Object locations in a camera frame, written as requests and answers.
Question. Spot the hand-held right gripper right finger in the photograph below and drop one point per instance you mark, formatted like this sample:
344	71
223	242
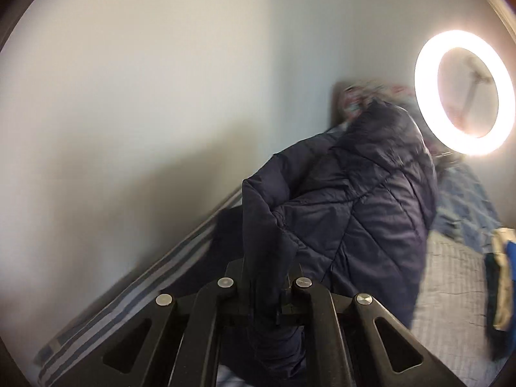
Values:
290	306

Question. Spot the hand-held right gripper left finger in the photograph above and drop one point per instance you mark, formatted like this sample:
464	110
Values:
234	274

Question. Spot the navy puffer jacket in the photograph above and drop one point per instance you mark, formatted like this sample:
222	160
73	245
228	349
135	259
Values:
354	209

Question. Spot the striped mattress pad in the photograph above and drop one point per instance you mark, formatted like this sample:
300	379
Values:
451	290

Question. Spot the blue patterned bed sheet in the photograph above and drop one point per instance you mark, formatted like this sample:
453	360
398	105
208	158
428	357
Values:
463	197

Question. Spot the folded floral quilts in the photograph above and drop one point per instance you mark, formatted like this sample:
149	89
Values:
354	94

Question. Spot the blue jacket with beige collar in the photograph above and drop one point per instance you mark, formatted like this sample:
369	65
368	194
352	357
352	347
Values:
510	258

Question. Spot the phone holder clamp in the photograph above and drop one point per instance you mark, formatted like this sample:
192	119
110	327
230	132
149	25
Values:
473	84

